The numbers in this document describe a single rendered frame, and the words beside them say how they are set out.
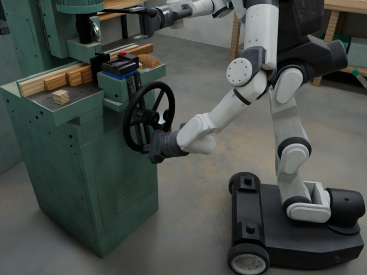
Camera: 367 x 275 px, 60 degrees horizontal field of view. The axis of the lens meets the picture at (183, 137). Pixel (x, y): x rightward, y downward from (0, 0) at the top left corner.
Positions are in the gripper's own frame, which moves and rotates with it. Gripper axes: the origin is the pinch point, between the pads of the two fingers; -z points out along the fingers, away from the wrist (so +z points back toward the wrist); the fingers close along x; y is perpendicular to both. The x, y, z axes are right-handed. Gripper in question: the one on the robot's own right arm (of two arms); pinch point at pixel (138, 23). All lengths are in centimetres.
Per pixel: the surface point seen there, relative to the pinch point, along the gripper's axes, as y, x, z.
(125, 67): -7.4, 12.1, -16.6
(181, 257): -20, 114, -10
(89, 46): 12.6, 6.5, -16.0
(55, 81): 17.0, 16.9, -31.5
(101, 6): 7.4, -7.4, -10.7
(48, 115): 5.5, 23.4, -43.6
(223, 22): 146, 62, 303
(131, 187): 7, 78, -12
